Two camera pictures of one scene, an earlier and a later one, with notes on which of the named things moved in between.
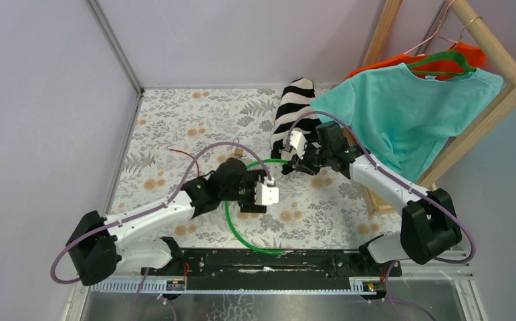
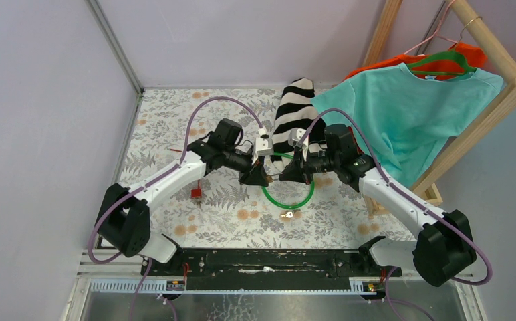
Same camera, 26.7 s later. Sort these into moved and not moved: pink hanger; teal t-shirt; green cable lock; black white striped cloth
Moved: green cable lock
Not moved: pink hanger; black white striped cloth; teal t-shirt
